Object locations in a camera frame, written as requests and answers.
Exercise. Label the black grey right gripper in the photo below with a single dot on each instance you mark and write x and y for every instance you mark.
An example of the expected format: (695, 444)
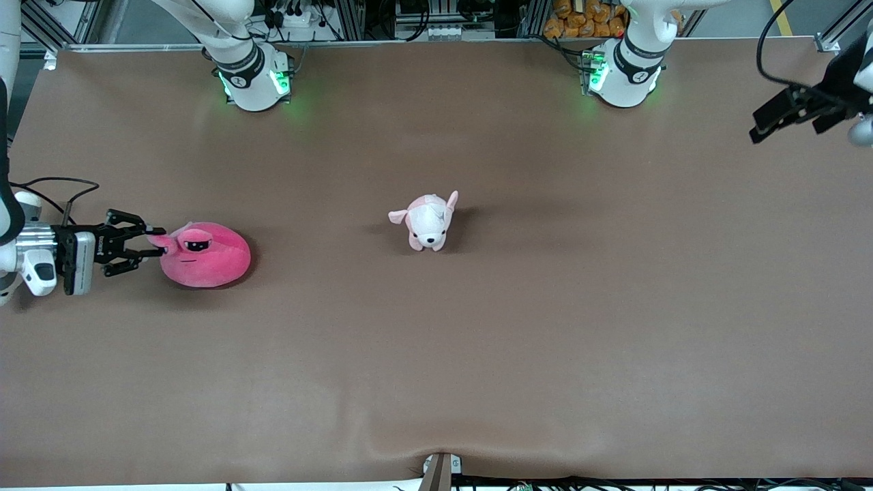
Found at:
(65, 240)

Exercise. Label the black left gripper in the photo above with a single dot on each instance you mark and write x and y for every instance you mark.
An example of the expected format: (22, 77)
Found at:
(840, 88)

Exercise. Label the pink round plush toy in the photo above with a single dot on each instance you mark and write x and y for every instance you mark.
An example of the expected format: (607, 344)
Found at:
(208, 262)

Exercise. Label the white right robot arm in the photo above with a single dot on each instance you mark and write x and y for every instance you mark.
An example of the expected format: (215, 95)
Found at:
(239, 61)

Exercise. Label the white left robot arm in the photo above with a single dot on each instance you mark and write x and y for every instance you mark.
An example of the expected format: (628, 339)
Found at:
(631, 61)

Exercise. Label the bag of orange snacks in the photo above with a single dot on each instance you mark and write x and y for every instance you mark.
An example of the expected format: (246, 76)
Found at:
(586, 17)

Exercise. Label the white power strip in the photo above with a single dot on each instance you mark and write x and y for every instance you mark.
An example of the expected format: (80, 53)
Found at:
(297, 17)

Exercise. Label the white pink dog plush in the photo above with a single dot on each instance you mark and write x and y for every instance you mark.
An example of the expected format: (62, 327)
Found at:
(426, 221)

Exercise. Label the aluminium frame profile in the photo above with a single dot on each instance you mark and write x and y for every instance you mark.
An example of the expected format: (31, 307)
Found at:
(54, 24)
(846, 27)

